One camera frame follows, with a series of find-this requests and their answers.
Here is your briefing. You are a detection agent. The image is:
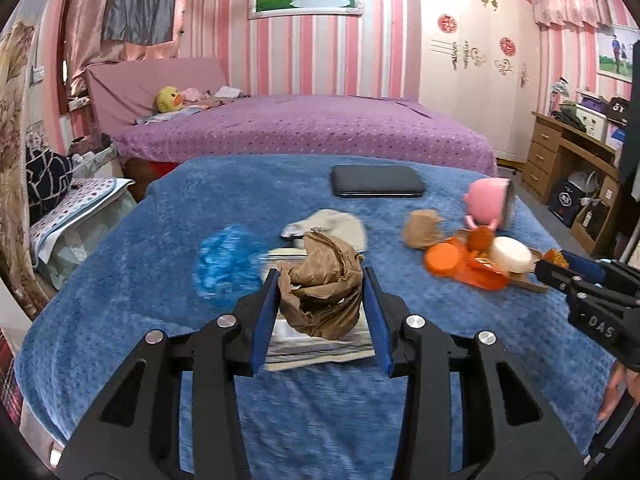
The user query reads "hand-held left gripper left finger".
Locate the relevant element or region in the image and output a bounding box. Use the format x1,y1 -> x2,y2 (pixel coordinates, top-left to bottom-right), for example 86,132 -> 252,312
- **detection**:
56,267 -> 281,480

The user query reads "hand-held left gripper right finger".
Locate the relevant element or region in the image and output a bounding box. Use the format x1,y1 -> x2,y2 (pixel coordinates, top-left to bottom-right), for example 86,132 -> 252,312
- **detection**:
362,266 -> 586,480

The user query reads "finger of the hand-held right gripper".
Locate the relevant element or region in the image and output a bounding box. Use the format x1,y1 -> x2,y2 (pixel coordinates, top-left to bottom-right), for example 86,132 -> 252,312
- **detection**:
562,251 -> 608,286
534,259 -> 593,306

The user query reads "large brown paper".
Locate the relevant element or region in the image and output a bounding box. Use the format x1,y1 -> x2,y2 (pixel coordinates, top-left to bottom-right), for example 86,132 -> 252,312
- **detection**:
277,227 -> 366,341

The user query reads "orange plastic bag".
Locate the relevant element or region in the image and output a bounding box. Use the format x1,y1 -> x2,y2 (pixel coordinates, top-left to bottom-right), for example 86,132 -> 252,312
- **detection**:
450,230 -> 511,292

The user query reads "beige cloth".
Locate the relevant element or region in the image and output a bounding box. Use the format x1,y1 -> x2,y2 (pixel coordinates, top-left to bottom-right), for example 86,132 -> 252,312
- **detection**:
281,209 -> 369,253

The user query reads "person's right forearm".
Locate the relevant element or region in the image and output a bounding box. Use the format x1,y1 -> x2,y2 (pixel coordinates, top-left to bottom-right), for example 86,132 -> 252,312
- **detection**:
587,385 -> 640,476

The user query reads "person's right hand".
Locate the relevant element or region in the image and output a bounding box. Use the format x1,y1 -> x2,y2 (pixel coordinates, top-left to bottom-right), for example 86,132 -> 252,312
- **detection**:
597,362 -> 628,423

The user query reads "white round lid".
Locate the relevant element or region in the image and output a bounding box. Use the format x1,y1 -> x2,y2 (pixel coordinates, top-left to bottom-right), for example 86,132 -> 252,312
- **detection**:
489,236 -> 533,275

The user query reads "crumpled blue plastic bag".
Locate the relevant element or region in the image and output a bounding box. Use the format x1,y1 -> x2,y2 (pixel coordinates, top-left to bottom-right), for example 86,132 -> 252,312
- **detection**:
194,225 -> 273,306

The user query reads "small orange toy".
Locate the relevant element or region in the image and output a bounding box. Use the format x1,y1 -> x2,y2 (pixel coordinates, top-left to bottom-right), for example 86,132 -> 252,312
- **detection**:
467,226 -> 496,252

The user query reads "orange plastic lid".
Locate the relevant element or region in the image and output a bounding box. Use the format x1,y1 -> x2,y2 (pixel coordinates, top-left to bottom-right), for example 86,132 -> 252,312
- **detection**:
424,241 -> 468,278

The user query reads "pink mug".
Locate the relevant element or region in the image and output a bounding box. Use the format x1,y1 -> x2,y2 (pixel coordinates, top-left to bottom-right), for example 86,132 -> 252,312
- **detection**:
462,177 -> 516,231

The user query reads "small crumpled brown paper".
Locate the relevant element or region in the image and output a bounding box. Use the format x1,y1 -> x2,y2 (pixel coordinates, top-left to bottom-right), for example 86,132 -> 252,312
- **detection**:
402,210 -> 446,251

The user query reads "wooden desk with drawers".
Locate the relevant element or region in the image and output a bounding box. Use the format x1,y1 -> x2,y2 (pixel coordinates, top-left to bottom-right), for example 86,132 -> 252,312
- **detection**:
520,112 -> 621,256

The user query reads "black leather case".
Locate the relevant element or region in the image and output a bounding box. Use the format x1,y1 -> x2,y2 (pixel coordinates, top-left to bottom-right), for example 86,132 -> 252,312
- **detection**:
330,165 -> 426,198

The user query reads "blue fleece blanket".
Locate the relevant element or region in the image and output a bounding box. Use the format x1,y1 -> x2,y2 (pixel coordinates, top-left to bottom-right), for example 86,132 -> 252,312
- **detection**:
15,154 -> 621,480

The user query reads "white storage box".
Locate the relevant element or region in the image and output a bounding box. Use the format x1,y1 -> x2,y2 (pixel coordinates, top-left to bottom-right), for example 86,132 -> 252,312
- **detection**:
575,102 -> 609,139

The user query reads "dark green bag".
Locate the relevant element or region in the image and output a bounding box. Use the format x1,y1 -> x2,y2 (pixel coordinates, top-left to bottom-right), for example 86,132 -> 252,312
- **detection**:
552,101 -> 588,132

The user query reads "black bag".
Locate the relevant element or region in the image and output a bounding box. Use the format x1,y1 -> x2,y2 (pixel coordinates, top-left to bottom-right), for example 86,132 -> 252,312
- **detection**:
605,96 -> 633,126

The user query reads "desk lamp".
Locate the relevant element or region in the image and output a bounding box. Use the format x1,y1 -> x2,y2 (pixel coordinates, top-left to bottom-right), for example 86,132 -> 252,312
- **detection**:
548,77 -> 571,116

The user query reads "purple dotted bedspread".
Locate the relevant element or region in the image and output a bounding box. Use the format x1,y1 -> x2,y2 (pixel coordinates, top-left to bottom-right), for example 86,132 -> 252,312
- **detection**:
112,94 -> 498,177

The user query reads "white decorated wardrobe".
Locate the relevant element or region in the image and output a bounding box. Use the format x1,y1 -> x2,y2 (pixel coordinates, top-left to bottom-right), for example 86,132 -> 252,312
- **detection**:
417,0 -> 543,163

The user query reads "framed couple photo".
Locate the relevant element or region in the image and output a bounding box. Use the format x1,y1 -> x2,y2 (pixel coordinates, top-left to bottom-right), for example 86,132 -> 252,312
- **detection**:
596,24 -> 640,83

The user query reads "polka dot cloth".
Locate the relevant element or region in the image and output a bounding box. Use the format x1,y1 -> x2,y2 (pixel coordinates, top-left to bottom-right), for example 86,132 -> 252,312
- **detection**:
30,177 -> 136,261

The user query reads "yellow duck plush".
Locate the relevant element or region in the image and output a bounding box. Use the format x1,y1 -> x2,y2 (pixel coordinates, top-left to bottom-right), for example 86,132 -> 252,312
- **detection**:
155,86 -> 183,113

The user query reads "black patterned cushion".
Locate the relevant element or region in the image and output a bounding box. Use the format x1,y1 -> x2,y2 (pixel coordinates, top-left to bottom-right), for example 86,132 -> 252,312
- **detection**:
26,147 -> 76,216

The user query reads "pink covered headboard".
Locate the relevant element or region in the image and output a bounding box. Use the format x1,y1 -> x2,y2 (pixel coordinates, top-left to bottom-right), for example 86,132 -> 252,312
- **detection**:
82,57 -> 231,133

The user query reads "beige floral curtain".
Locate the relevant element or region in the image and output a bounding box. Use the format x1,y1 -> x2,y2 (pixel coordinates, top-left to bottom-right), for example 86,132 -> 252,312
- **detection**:
0,22 -> 41,311

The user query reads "grey hanging cloth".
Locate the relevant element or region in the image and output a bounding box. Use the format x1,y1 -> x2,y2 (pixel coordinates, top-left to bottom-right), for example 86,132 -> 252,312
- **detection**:
102,0 -> 180,45

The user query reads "pink satin curtain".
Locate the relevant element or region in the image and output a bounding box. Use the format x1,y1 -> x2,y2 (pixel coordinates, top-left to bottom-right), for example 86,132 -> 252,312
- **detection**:
62,0 -> 188,96

